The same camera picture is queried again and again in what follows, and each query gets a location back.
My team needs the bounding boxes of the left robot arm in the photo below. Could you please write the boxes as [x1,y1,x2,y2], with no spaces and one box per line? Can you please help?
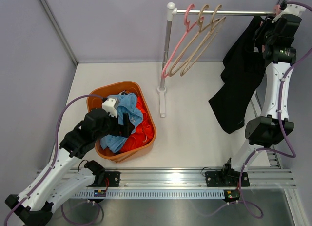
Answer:
[5,108,135,226]

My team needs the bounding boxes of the white slotted cable duct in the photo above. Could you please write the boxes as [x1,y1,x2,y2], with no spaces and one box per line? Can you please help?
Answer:
[72,189,225,199]

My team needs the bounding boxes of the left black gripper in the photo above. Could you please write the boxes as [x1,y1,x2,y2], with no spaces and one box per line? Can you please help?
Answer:
[94,110,134,142]

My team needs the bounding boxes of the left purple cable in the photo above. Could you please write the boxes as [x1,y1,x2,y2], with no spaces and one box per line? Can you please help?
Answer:
[2,94,105,226]

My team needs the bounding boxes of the pink hanger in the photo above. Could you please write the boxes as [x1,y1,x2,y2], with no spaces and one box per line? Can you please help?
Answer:
[261,5,281,53]
[160,2,197,79]

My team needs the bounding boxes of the metal clothes rack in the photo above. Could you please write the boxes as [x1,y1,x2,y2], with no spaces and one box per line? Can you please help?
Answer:
[156,1,278,117]

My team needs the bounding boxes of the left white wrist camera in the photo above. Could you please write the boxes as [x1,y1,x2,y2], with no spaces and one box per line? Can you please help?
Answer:
[101,96,119,118]

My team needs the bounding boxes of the beige hanger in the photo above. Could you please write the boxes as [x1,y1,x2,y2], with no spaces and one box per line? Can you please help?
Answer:
[180,4,226,76]
[169,4,209,77]

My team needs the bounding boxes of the aluminium mounting rail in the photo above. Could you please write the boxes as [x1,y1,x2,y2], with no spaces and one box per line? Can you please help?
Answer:
[36,168,298,189]

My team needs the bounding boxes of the light blue shorts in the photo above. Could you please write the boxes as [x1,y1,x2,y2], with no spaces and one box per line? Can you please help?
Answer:
[100,93,143,153]

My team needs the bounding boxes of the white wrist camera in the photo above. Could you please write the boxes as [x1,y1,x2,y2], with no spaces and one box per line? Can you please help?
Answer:
[101,96,119,118]
[272,4,306,23]

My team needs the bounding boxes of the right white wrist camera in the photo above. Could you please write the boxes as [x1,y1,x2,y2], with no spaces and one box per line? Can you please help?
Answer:
[272,4,306,23]

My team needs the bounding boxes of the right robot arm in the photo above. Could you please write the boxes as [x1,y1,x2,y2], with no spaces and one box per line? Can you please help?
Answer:
[217,13,302,187]

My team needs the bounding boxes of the orange plastic basket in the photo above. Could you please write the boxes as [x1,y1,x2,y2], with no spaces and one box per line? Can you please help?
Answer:
[91,81,156,163]

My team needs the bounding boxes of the black shorts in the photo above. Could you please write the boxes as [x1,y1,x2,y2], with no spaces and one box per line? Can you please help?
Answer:
[209,16,266,134]

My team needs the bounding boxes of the bright orange shorts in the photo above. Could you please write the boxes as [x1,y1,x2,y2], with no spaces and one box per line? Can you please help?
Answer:
[120,97,154,153]

